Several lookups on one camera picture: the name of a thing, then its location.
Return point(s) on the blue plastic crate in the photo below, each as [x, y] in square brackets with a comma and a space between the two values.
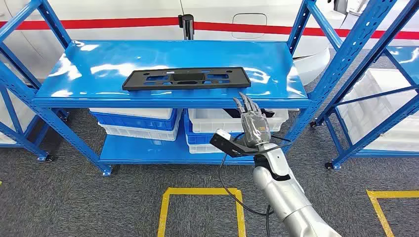
[137, 123]
[196, 137]

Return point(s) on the grey pole white base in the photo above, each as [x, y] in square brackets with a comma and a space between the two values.
[340, 6]

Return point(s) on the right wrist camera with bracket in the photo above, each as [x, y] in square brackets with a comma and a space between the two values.
[222, 134]

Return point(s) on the black plastic panel part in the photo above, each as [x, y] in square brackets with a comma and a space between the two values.
[134, 82]

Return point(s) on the red barrier belt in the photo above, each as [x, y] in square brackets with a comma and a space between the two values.
[262, 28]
[98, 23]

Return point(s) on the black part in crate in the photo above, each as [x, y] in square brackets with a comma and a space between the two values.
[234, 113]

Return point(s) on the white car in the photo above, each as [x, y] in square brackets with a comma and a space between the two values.
[131, 9]

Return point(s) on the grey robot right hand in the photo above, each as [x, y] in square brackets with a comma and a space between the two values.
[253, 127]

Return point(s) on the black barrier stanchion post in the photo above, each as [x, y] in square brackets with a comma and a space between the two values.
[187, 29]

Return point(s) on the blue metal shelf rack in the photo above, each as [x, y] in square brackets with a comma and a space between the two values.
[376, 134]
[23, 140]
[98, 59]

